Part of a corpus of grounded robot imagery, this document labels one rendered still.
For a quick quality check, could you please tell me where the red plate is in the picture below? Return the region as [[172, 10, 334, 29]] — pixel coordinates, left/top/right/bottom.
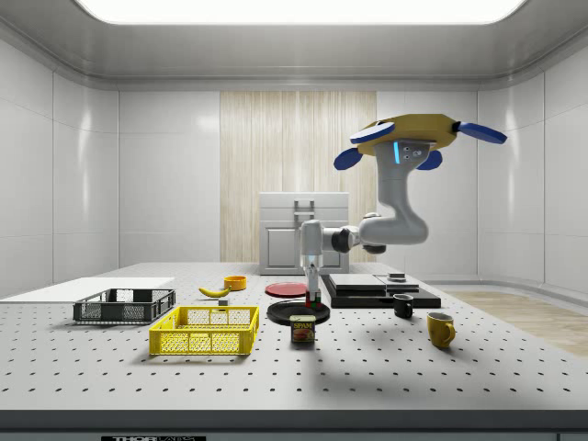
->
[[265, 281, 309, 299]]

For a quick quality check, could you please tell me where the black stove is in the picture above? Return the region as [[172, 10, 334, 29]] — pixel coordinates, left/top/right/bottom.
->
[[320, 271, 443, 310]]

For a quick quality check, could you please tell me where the black plate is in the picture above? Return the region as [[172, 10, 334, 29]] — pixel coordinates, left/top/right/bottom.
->
[[266, 299, 332, 326]]

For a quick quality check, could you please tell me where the white cabinet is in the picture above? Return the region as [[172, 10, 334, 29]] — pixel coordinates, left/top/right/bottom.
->
[[258, 191, 352, 277]]

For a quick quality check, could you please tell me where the flat-sided can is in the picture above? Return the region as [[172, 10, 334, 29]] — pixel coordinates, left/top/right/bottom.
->
[[288, 314, 317, 345]]

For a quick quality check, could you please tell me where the black mug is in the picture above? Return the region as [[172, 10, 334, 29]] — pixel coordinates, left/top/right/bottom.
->
[[392, 293, 415, 320]]

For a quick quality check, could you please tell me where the yellow basket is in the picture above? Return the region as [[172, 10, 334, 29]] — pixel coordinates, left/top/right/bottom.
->
[[148, 305, 261, 357]]

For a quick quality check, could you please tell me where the yellow mug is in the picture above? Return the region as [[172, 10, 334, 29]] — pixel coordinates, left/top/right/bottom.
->
[[426, 311, 458, 348]]

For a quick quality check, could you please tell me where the drone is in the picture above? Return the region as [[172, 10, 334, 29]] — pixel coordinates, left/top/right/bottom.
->
[[334, 113, 508, 172]]

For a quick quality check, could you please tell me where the dark grey basket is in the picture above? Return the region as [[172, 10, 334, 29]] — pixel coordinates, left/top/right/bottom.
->
[[73, 288, 177, 326]]

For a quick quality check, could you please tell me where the white board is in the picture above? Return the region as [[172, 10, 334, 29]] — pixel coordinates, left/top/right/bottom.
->
[[0, 277, 177, 303]]

